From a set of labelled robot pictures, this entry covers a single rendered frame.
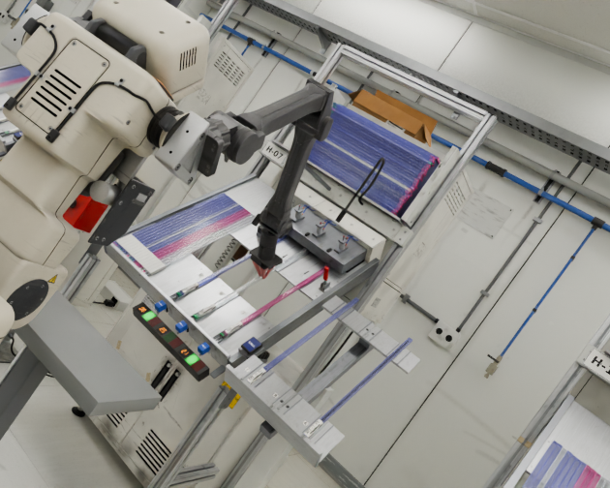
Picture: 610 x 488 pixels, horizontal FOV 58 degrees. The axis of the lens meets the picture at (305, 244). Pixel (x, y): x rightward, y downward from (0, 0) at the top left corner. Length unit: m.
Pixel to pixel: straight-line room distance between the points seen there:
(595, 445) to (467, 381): 1.63
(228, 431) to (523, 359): 1.91
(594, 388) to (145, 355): 1.59
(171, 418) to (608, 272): 2.44
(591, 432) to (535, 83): 2.50
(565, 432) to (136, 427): 1.47
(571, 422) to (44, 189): 1.54
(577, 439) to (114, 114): 1.50
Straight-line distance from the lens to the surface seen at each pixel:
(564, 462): 1.76
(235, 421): 2.01
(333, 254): 1.95
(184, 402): 2.13
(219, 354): 1.69
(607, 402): 2.07
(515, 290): 3.43
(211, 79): 3.08
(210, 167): 1.10
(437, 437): 3.45
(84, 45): 1.16
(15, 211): 1.20
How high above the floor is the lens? 1.18
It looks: 2 degrees down
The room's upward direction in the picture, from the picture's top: 35 degrees clockwise
